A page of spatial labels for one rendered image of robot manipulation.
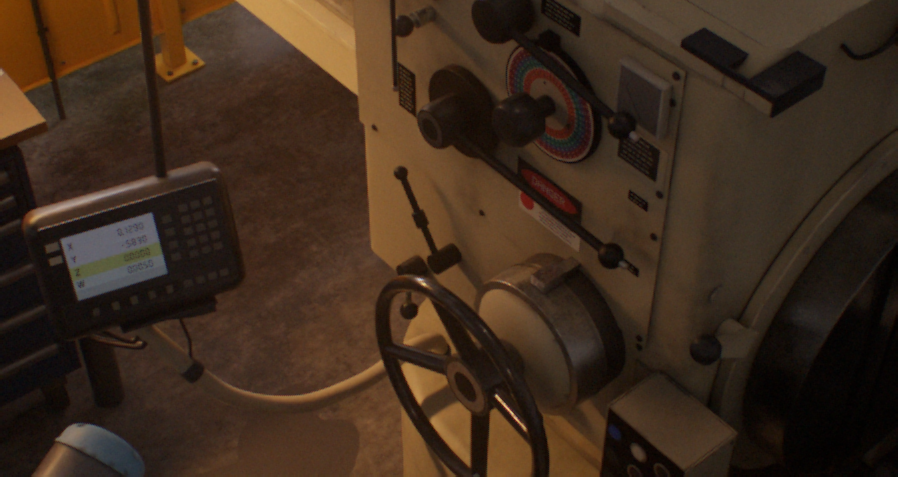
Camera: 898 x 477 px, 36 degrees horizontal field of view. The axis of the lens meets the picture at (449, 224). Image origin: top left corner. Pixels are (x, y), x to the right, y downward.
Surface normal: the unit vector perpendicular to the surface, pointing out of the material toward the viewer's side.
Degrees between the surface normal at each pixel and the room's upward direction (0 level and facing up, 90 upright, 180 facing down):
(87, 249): 70
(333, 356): 0
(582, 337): 50
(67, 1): 90
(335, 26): 0
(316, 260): 0
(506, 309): 61
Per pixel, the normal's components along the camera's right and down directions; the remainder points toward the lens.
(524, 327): -0.59, 0.09
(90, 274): 0.40, 0.34
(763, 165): 0.64, 0.52
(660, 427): 0.00, -0.73
